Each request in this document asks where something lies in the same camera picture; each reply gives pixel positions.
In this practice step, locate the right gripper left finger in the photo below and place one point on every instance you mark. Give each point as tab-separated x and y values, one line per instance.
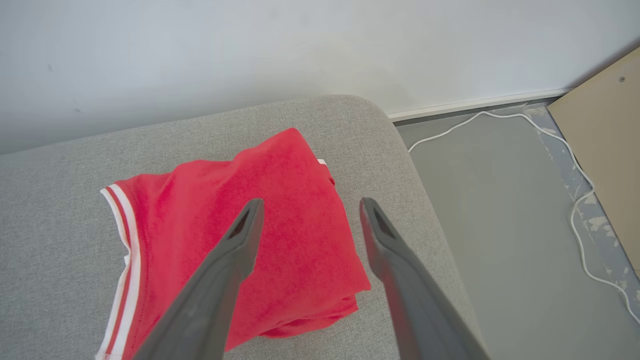
210	300

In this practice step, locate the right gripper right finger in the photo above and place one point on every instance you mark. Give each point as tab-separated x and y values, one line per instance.
415	310

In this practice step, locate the red Bulls basketball jersey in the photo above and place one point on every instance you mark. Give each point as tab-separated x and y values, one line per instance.
300	215

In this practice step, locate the white baseboard strip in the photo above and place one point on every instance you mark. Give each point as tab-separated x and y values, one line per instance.
475	104

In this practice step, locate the light brown wooden board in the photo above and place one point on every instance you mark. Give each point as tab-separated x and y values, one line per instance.
610	150

